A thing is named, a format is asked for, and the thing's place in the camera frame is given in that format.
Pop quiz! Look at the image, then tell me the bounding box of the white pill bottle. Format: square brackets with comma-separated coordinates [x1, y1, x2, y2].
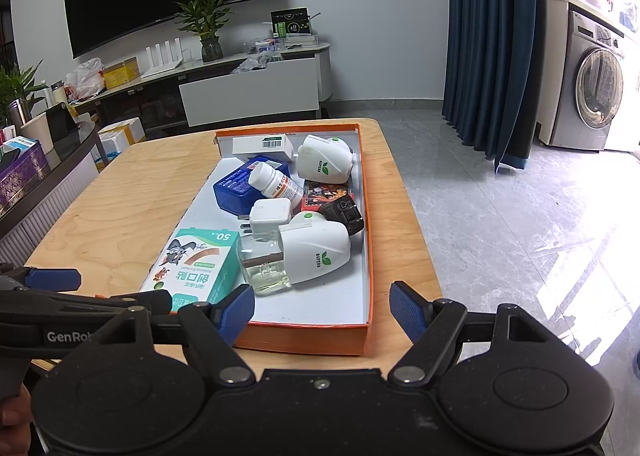
[248, 161, 306, 209]

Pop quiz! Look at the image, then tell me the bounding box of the potted plant in white pot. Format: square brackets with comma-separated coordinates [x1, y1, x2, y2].
[0, 61, 55, 154]

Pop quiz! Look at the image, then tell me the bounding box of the blue wrapped bottle pack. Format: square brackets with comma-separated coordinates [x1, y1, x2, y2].
[92, 151, 121, 172]

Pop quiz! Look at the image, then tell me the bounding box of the yellow cardboard box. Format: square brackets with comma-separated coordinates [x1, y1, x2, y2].
[102, 57, 141, 88]

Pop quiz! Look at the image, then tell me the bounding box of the blue white small box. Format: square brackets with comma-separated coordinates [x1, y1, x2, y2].
[0, 135, 38, 152]

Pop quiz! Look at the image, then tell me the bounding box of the grey washing machine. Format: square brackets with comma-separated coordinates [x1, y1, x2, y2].
[537, 0, 640, 153]

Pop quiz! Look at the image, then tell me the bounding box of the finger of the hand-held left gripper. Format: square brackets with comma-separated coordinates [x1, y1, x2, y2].
[0, 289, 174, 314]
[0, 263, 82, 290]

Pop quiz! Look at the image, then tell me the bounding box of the green black box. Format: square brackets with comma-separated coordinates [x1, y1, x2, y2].
[270, 8, 313, 37]

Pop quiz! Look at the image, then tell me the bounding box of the black stand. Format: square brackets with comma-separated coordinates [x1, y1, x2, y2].
[46, 103, 78, 142]

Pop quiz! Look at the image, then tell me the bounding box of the white red plastic bag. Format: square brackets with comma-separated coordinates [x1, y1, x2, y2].
[65, 58, 106, 100]

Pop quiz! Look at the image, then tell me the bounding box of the white plug-in vaporizer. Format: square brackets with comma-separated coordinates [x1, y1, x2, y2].
[297, 135, 353, 184]

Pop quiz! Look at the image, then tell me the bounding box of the dark television cabinet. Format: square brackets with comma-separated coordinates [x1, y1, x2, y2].
[70, 39, 333, 137]

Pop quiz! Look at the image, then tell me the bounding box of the dark curved counter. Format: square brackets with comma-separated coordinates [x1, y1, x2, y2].
[0, 119, 101, 257]

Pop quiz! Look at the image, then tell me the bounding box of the dark blue curtain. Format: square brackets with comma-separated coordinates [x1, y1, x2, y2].
[441, 0, 546, 174]

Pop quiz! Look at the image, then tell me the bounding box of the red blue playing card box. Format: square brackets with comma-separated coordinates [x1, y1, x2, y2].
[301, 179, 357, 212]

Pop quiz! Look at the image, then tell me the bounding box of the black power adapter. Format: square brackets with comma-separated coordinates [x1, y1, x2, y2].
[318, 195, 365, 237]

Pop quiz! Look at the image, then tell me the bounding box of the clear plastic bags pile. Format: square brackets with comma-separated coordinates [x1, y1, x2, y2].
[231, 52, 271, 74]

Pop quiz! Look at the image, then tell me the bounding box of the green white bandage box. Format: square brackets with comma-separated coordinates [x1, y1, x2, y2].
[139, 227, 246, 309]

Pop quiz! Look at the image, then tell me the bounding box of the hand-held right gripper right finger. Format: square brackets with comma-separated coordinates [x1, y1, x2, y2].
[387, 280, 567, 384]

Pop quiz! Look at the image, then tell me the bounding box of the white yellow cardboard carton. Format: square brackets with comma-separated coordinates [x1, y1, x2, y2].
[97, 117, 147, 157]

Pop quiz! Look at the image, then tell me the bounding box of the purple tin box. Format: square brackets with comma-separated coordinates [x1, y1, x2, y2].
[0, 141, 53, 217]

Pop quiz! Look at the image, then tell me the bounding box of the white plug charger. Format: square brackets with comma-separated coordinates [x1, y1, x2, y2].
[239, 199, 292, 241]

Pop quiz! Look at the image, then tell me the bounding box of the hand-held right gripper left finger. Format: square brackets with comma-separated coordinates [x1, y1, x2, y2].
[80, 284, 257, 384]

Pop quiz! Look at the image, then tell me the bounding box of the white vaporizer with liquid bottle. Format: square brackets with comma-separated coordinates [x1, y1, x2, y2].
[239, 211, 351, 296]

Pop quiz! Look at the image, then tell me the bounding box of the person's left hand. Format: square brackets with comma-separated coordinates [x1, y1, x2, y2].
[0, 386, 46, 456]

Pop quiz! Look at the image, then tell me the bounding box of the blue plastic box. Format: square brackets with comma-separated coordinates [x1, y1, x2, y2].
[213, 155, 291, 217]

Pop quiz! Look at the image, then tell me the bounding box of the white cabinet drawer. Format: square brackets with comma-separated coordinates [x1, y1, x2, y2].
[179, 52, 322, 127]

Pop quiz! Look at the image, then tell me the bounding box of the potted plant in glass vase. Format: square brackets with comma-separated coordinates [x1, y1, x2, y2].
[172, 0, 238, 62]

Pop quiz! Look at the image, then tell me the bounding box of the white router with antennas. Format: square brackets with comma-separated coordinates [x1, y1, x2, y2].
[141, 39, 183, 80]

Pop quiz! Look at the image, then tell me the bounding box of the steel thermos cup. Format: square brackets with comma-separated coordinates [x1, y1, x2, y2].
[6, 97, 33, 129]

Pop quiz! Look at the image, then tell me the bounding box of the orange-rimmed white cardboard box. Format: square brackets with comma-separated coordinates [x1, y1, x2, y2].
[139, 123, 375, 356]

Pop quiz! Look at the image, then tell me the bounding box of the white power adapter box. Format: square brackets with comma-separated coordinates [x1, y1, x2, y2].
[232, 133, 295, 163]

